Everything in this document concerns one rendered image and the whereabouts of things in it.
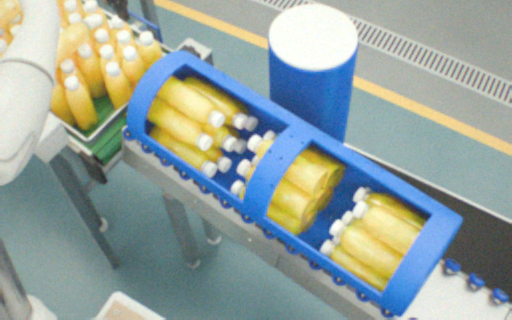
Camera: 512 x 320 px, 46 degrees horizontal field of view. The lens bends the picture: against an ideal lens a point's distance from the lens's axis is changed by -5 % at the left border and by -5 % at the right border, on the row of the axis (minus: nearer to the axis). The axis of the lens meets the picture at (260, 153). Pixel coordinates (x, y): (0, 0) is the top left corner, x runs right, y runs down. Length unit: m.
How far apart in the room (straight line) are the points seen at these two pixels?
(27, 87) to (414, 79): 2.53
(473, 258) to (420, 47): 1.27
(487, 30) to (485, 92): 0.45
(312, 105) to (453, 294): 0.76
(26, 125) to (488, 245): 2.10
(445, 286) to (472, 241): 0.98
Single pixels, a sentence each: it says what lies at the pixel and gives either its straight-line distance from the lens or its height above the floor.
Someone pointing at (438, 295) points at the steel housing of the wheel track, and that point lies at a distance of 1.71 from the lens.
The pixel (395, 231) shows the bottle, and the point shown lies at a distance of 1.46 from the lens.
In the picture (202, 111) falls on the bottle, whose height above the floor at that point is 1.18.
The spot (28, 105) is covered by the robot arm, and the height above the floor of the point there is 1.78.
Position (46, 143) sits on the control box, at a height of 1.07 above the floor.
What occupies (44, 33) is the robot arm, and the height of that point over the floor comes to 1.77.
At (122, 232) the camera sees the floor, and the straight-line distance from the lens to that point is 2.83.
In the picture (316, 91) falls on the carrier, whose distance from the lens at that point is 1.98.
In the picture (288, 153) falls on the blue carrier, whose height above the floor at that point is 1.23.
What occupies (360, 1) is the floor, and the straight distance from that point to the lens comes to 3.60.
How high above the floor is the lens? 2.49
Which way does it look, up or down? 58 degrees down
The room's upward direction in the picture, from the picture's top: 3 degrees counter-clockwise
